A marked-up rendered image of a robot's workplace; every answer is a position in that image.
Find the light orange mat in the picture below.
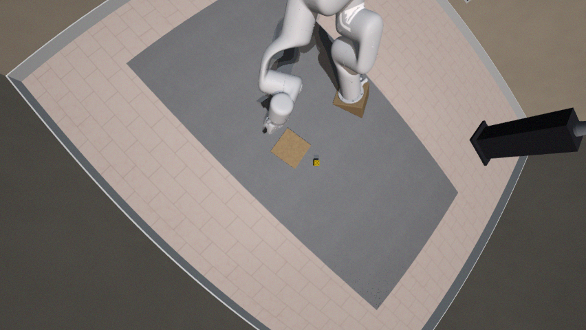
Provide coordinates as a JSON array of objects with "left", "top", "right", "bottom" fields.
[{"left": 271, "top": 128, "right": 311, "bottom": 169}]

